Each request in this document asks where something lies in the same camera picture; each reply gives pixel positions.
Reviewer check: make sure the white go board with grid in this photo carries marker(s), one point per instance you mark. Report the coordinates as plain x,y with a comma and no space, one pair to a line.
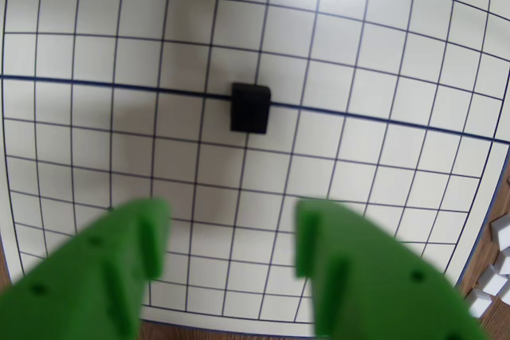
119,57

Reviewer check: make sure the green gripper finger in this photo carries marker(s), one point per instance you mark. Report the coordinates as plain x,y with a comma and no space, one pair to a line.
378,296
79,288

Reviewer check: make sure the white cube stone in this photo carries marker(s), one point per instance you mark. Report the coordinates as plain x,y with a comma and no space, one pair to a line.
493,284
502,228
478,303
504,262

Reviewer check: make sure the black cube stone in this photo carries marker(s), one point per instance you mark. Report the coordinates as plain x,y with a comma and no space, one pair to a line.
251,108

